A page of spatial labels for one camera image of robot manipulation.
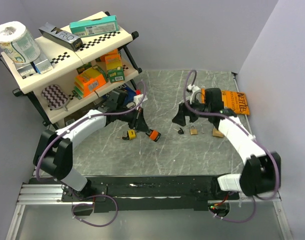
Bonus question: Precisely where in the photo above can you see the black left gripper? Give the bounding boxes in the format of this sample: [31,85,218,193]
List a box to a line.
[117,106,151,134]

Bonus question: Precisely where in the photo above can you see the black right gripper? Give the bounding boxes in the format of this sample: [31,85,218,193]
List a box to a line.
[171,95,211,128]

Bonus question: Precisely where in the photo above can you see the black head keys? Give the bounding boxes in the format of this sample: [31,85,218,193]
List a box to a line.
[174,128,185,135]

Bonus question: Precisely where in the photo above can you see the yellow padlock with keys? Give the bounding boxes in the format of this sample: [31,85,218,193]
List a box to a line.
[117,129,137,141]

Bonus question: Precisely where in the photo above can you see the orange padlock with keys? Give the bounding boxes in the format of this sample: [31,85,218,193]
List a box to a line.
[146,129,161,142]

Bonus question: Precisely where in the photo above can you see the brass padlock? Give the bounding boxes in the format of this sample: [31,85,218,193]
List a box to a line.
[212,128,225,138]
[189,125,198,136]

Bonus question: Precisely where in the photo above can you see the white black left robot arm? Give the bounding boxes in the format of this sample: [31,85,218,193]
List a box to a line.
[33,89,161,201]

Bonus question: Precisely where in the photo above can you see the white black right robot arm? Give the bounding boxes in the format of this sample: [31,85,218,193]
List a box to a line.
[172,84,281,199]

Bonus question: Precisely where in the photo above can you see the blue Doritos chip bag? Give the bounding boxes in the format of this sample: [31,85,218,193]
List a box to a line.
[102,84,136,106]

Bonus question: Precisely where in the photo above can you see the upright orange green box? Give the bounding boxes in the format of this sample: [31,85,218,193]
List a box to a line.
[105,53,125,83]

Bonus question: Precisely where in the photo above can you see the orange Kettle chip bag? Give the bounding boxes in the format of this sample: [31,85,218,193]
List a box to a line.
[201,88,250,115]

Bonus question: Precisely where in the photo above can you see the orange green sponge pack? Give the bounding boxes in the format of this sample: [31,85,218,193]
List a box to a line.
[74,65,108,98]

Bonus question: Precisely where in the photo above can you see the brown cardboard box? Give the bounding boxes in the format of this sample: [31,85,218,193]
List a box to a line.
[64,100,103,127]

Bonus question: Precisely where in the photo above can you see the cream three-tier shelf rack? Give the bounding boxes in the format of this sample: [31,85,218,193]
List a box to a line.
[0,10,143,127]

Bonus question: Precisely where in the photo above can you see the teal toothpaste box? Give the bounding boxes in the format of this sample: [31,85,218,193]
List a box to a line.
[69,15,119,38]

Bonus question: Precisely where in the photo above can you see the silver blue small box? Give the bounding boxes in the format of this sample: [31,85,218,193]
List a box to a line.
[32,54,53,75]

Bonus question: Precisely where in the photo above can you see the dark grey long box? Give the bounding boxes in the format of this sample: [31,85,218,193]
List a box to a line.
[38,22,83,52]

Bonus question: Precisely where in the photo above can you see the toilet paper roll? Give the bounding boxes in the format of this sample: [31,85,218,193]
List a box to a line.
[0,21,41,65]

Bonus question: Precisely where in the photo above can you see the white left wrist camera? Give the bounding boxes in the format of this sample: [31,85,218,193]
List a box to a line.
[133,89,148,105]

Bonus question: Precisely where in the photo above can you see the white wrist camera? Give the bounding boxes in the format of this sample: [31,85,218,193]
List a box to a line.
[186,84,201,104]
[133,89,148,105]

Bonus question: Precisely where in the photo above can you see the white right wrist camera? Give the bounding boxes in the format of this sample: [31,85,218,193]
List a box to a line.
[186,84,201,104]

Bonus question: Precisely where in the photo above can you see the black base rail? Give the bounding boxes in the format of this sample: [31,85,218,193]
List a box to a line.
[61,175,240,215]

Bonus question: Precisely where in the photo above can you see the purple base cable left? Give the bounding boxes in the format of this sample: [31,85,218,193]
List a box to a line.
[71,194,120,228]

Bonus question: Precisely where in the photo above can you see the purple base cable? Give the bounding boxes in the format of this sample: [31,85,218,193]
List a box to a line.
[71,194,120,228]
[209,192,257,224]

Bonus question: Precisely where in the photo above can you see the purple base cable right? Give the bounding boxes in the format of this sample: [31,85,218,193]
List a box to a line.
[209,192,257,224]

